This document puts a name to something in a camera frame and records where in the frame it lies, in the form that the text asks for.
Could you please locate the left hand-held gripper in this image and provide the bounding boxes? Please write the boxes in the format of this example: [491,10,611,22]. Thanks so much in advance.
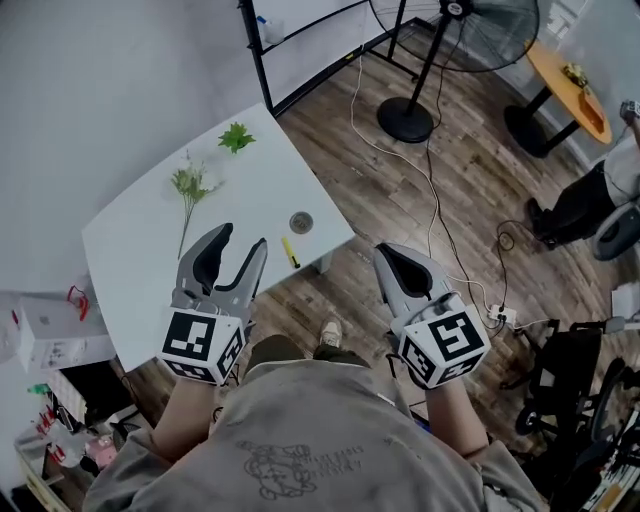
[156,222,269,387]

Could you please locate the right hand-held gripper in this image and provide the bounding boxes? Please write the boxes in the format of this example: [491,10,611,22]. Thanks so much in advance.
[372,242,492,392]

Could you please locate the person's left forearm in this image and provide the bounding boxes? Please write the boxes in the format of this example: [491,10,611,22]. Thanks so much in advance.
[149,372,222,464]

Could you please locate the person's right forearm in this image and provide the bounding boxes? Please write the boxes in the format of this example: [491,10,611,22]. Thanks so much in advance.
[423,380,490,457]

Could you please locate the artificial flower sprig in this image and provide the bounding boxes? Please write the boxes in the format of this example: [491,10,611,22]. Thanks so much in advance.
[168,148,227,262]

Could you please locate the round metal tin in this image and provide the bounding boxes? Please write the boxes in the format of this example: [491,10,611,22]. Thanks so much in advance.
[288,210,316,236]

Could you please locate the person's beige shoe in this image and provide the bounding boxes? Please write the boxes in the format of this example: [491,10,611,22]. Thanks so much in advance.
[318,316,345,350]

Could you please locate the person's dark olive trousers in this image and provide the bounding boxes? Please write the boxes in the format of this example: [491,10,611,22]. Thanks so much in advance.
[246,333,372,374]

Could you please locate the white power strip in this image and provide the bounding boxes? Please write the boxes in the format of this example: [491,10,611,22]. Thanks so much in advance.
[487,303,519,325]

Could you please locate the green artificial leaf cluster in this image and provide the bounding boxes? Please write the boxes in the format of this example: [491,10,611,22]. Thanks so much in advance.
[217,121,258,155]

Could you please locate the black standing fan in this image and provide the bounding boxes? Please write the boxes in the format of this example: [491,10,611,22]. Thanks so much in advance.
[368,0,542,145]

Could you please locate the white cardboard box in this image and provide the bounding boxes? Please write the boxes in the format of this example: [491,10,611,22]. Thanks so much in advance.
[13,293,117,375]

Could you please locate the person's grey printed shirt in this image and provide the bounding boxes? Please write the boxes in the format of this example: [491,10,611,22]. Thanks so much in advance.
[82,357,549,512]

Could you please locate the black wheeled cart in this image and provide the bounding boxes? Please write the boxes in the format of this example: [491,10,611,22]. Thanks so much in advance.
[498,314,640,512]

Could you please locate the grey office chair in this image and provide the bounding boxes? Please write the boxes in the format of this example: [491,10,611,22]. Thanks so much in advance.
[591,197,640,263]

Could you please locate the pink soft toy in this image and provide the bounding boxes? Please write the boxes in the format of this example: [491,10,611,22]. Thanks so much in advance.
[83,433,120,470]

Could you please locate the white paper sheet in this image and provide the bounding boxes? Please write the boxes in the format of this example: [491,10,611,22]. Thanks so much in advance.
[610,283,640,317]

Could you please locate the white cup with blue pen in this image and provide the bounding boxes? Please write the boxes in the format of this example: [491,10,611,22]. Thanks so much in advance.
[256,14,287,46]

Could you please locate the orange tray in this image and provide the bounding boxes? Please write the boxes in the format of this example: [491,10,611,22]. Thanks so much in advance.
[577,88,605,129]

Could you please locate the round orange table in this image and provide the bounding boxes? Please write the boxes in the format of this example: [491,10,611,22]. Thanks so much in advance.
[502,38,614,160]

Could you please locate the small yellow-green plant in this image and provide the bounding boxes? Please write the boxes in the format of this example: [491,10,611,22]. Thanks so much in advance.
[560,61,590,90]

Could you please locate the black power cable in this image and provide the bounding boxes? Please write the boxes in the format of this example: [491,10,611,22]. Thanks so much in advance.
[423,39,517,321]

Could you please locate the white power cable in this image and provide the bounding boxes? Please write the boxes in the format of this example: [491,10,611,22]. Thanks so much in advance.
[348,45,551,332]

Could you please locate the red cord handle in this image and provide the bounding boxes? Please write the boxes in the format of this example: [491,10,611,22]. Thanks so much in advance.
[66,283,92,322]

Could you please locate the black metal shelf frame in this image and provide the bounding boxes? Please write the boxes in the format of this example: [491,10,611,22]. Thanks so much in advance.
[237,0,422,117]

